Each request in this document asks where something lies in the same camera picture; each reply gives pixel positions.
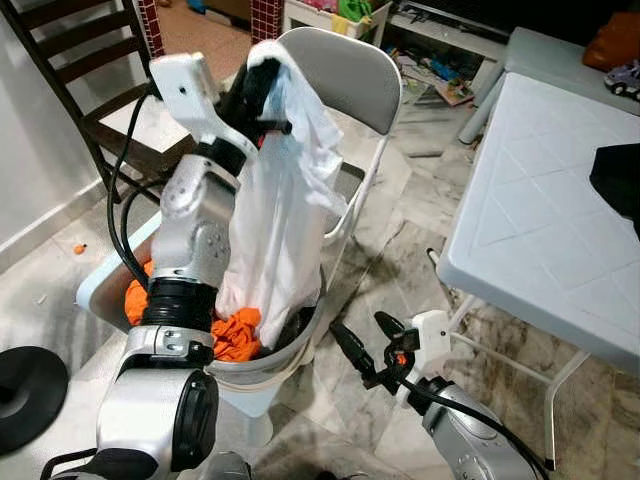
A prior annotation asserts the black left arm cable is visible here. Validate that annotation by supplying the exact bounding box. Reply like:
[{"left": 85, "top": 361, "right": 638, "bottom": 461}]
[{"left": 105, "top": 85, "right": 166, "bottom": 291}]

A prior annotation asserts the dark wooden chair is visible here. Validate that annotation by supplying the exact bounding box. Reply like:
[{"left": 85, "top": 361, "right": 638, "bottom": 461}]
[{"left": 0, "top": 0, "right": 201, "bottom": 206}]

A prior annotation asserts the grey robot left leg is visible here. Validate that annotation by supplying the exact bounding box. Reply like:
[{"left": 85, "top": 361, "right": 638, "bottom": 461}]
[{"left": 198, "top": 451, "right": 253, "bottom": 480}]

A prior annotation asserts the black shirt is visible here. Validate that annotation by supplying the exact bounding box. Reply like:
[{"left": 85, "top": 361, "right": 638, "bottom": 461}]
[{"left": 590, "top": 143, "right": 640, "bottom": 236}]

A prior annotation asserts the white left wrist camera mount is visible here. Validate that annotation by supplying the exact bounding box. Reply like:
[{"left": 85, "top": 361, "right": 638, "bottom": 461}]
[{"left": 148, "top": 52, "right": 259, "bottom": 161}]

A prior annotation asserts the orange bag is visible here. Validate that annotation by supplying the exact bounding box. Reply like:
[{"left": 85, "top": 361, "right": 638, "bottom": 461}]
[{"left": 583, "top": 10, "right": 640, "bottom": 71}]

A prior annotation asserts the small light blue plastic table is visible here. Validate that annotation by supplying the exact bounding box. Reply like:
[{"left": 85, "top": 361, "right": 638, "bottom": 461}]
[{"left": 460, "top": 27, "right": 640, "bottom": 143}]

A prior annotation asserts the white shirt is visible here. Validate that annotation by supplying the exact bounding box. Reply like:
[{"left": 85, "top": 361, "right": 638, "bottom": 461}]
[{"left": 213, "top": 38, "right": 349, "bottom": 351}]

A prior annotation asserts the grey round laundry basket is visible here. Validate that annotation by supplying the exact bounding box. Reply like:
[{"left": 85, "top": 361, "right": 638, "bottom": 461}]
[{"left": 205, "top": 270, "right": 331, "bottom": 391}]

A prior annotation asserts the purple toy car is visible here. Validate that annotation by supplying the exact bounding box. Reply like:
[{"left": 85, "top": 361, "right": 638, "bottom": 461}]
[{"left": 603, "top": 60, "right": 640, "bottom": 101}]

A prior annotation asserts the colourful picture book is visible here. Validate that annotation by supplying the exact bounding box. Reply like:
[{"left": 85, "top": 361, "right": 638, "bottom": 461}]
[{"left": 395, "top": 48, "right": 477, "bottom": 107}]

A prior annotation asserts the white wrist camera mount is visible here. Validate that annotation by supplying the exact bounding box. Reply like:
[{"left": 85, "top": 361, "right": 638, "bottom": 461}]
[
  {"left": 148, "top": 52, "right": 259, "bottom": 161},
  {"left": 400, "top": 310, "right": 453, "bottom": 386}
]

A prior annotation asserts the white toy box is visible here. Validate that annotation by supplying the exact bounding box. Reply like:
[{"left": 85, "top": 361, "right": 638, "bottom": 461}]
[{"left": 283, "top": 0, "right": 393, "bottom": 39}]

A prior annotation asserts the black round stand base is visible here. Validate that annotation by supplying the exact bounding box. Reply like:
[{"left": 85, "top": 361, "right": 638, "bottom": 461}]
[{"left": 0, "top": 345, "right": 71, "bottom": 458}]

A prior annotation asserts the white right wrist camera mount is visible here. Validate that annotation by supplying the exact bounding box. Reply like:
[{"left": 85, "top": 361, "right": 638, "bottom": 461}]
[{"left": 400, "top": 310, "right": 453, "bottom": 386}]

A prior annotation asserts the large light blue plastic table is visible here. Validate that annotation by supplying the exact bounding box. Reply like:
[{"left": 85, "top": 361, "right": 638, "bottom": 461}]
[{"left": 437, "top": 72, "right": 640, "bottom": 471}]

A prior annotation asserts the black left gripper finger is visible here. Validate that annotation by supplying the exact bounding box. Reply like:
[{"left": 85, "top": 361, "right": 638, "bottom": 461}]
[{"left": 243, "top": 60, "right": 288, "bottom": 101}]

